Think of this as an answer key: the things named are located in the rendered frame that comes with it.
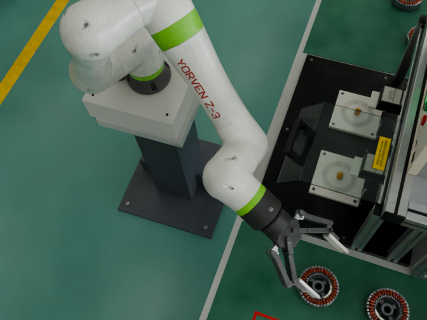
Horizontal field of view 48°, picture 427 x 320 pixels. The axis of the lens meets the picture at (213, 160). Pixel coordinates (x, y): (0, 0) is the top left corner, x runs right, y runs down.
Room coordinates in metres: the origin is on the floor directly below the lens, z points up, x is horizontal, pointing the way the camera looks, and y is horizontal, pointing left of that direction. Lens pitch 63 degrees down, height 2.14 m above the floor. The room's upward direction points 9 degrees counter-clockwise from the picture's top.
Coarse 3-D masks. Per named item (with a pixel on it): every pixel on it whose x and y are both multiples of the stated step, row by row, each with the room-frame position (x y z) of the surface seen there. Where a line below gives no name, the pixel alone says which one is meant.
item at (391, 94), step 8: (384, 88) 0.78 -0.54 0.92; (392, 88) 0.77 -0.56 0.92; (376, 96) 0.78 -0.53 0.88; (384, 96) 0.75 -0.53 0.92; (392, 96) 0.74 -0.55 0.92; (400, 96) 0.74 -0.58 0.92; (376, 104) 0.75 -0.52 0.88; (384, 104) 0.73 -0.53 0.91; (392, 104) 0.72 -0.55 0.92; (400, 104) 0.71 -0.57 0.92; (392, 112) 0.71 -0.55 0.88
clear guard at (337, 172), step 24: (312, 120) 0.63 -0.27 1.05; (336, 120) 0.61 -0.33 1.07; (360, 120) 0.60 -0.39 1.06; (384, 120) 0.59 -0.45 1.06; (312, 144) 0.55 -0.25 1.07; (336, 144) 0.54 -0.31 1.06; (360, 144) 0.53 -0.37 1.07; (288, 168) 0.51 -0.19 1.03; (312, 168) 0.48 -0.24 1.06; (336, 168) 0.47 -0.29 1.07; (360, 168) 0.47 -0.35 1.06; (360, 192) 0.40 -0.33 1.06; (384, 192) 0.39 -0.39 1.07
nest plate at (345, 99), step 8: (344, 96) 0.86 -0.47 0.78; (352, 96) 0.85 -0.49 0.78; (360, 96) 0.85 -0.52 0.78; (336, 104) 0.83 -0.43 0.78; (344, 104) 0.83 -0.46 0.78; (352, 104) 0.82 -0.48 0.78; (360, 104) 0.82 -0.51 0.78; (368, 104) 0.81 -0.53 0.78; (368, 112) 0.78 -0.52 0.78; (376, 112) 0.78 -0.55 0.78
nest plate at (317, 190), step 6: (312, 186) 0.55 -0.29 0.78; (312, 192) 0.53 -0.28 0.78; (318, 192) 0.53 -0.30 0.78; (324, 192) 0.53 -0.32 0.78; (330, 192) 0.52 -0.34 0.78; (336, 192) 0.52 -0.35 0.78; (330, 198) 0.51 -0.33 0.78; (336, 198) 0.50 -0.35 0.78; (342, 198) 0.50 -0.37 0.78; (348, 198) 0.50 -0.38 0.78; (354, 198) 0.49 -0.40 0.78; (348, 204) 0.48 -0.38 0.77; (354, 204) 0.48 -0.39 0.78
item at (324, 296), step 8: (304, 272) 0.30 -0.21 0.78; (312, 272) 0.29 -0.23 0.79; (320, 272) 0.29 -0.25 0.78; (328, 272) 0.29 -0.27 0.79; (304, 280) 0.28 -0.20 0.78; (312, 280) 0.28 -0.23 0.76; (328, 280) 0.27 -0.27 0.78; (336, 280) 0.26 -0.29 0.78; (312, 288) 0.26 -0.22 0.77; (328, 288) 0.25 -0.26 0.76; (336, 288) 0.24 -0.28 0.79; (304, 296) 0.23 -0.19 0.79; (328, 296) 0.23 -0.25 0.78; (336, 296) 0.22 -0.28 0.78; (312, 304) 0.21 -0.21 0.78; (320, 304) 0.21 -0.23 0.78; (328, 304) 0.20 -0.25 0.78
